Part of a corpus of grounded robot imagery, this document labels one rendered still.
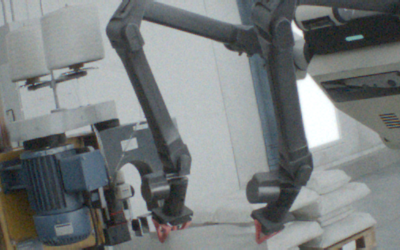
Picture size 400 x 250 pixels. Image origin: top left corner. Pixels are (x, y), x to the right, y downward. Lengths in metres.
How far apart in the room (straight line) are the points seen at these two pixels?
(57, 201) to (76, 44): 0.40
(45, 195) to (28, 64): 0.46
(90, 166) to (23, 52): 0.49
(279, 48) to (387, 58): 0.49
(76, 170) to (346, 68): 0.75
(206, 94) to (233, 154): 0.65
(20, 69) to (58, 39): 0.27
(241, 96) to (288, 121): 6.39
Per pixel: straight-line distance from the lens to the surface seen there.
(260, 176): 1.86
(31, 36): 2.34
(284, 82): 1.74
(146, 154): 2.42
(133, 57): 2.05
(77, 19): 2.11
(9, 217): 2.18
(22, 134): 2.02
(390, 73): 2.08
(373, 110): 2.23
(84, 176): 1.98
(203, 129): 7.82
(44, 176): 2.03
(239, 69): 8.20
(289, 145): 1.82
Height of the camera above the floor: 1.42
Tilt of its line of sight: 3 degrees down
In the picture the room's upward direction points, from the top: 11 degrees counter-clockwise
